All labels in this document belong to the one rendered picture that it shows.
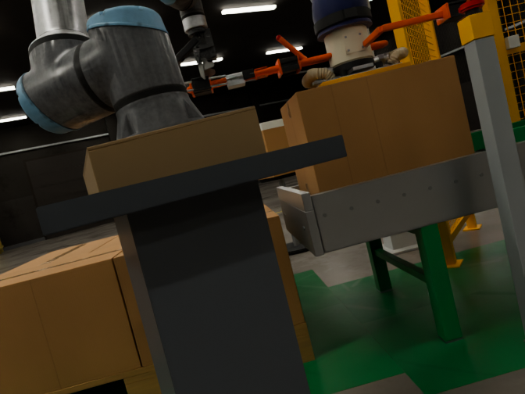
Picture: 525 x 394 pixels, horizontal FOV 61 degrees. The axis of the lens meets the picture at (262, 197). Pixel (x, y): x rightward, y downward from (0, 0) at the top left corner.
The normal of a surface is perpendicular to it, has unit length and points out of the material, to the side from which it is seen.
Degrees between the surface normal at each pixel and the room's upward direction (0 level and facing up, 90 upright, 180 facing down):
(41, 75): 76
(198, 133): 90
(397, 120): 90
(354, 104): 90
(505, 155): 90
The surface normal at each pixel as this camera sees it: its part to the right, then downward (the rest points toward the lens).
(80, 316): 0.08, 0.05
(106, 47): -0.41, 0.12
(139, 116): -0.30, -0.23
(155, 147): 0.40, -0.04
